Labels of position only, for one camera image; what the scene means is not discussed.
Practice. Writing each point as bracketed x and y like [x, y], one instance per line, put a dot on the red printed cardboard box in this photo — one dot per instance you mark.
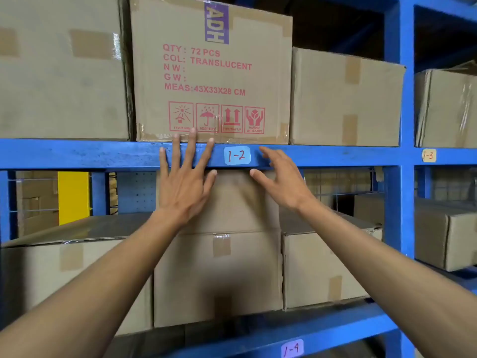
[208, 108]

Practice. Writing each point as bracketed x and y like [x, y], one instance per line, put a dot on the person's left forearm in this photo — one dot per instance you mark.
[93, 294]

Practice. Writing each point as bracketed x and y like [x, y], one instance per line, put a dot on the person's left hand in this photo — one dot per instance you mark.
[182, 190]

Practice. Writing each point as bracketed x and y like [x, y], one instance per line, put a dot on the orange label sticker 1-3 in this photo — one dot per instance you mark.
[429, 155]

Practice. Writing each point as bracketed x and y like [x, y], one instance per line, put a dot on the blue metal shelf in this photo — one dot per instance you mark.
[111, 154]

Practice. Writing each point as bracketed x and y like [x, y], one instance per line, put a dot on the blue label sticker 1-2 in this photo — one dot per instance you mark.
[237, 156]

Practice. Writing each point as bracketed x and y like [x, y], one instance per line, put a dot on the person's right forearm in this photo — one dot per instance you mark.
[391, 287]

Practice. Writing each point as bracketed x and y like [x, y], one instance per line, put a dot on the purple label sticker 1-4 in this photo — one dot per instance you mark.
[292, 349]

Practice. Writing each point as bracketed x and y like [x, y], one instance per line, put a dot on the person's right hand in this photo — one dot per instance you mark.
[287, 186]

